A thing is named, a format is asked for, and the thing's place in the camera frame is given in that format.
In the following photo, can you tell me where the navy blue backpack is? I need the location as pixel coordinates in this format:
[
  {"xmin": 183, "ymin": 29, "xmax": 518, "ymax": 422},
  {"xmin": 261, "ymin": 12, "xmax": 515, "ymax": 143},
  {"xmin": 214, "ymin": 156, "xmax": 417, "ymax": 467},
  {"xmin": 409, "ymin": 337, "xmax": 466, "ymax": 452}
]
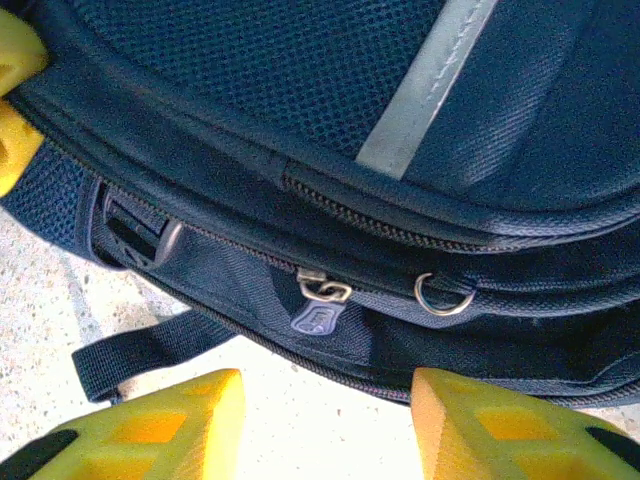
[{"xmin": 0, "ymin": 0, "xmax": 640, "ymax": 409}]

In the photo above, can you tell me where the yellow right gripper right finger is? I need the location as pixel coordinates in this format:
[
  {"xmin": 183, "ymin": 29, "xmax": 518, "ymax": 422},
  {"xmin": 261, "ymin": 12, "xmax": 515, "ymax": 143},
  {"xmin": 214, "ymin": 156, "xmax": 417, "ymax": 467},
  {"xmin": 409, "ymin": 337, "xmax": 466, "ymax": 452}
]
[{"xmin": 409, "ymin": 367, "xmax": 640, "ymax": 480}]

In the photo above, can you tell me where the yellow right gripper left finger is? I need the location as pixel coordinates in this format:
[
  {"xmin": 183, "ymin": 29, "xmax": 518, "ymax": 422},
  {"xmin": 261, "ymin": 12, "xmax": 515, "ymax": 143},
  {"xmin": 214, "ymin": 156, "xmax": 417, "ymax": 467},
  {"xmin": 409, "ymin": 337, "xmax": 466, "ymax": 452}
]
[{"xmin": 0, "ymin": 368, "xmax": 246, "ymax": 480}]

